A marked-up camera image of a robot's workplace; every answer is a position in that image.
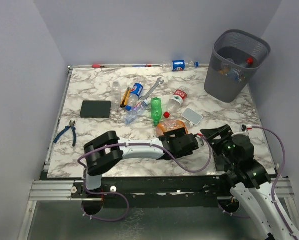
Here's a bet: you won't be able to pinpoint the small orange juice bottle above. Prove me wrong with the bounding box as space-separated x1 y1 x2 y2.
218 67 231 76

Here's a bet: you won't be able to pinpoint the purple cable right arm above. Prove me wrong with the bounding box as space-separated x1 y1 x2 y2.
250 125 299 238

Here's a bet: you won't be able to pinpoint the grey mesh waste bin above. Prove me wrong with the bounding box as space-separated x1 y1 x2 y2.
204 29 271 103

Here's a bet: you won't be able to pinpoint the red handled screwdriver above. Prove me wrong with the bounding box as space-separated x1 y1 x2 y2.
91 64 109 69

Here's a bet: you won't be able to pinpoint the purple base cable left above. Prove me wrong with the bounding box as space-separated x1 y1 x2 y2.
81 191 130 221

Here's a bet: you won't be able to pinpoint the Pepsi bottle at back edge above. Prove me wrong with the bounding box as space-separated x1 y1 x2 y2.
161 60 200 72

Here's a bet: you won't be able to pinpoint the red label clear bottle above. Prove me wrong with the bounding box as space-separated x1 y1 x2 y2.
237 57 254 71

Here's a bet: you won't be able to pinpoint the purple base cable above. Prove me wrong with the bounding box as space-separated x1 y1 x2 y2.
81 191 130 221
218 202 252 220

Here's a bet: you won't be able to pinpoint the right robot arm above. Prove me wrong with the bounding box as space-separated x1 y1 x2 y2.
201 125 299 240

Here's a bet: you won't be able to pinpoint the blue handled screwdriver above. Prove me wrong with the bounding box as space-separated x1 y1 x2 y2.
132 64 153 68

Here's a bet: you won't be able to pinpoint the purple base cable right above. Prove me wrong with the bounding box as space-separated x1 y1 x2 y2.
218 202 252 220

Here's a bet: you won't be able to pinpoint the clear empty bottle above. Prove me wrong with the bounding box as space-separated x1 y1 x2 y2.
111 81 122 106

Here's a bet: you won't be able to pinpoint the silver open-end wrench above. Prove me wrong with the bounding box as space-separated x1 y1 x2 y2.
139 77 165 100

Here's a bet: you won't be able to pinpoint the black notebook right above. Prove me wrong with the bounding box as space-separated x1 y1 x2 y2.
213 150 230 172

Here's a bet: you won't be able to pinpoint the green plastic bottle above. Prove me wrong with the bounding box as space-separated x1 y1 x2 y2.
150 97 162 127

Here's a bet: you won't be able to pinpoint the black box left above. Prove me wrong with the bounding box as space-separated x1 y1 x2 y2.
80 100 112 119

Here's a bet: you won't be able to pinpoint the clear bottle purple label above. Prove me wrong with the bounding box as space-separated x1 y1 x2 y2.
124 99 149 125

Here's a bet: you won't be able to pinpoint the large orange label bottle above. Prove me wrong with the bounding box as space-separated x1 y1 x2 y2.
155 119 194 137

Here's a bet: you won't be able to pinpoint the grey white rectangular pad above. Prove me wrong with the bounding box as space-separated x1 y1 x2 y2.
181 107 203 126

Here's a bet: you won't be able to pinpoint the Pepsi bottle blue label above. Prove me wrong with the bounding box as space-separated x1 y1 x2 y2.
125 82 144 112

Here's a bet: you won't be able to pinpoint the red green label water bottle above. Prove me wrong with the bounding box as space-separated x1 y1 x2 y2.
163 86 189 119

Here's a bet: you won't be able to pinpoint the blue label water bottle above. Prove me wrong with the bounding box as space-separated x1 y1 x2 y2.
226 67 246 82

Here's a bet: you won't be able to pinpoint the blue handled pliers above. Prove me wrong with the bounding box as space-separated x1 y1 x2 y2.
53 119 77 147

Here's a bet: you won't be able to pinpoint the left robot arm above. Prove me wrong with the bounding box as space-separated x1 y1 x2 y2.
82 128 199 198

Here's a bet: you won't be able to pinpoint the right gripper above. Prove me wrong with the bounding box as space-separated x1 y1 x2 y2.
200 123 240 167

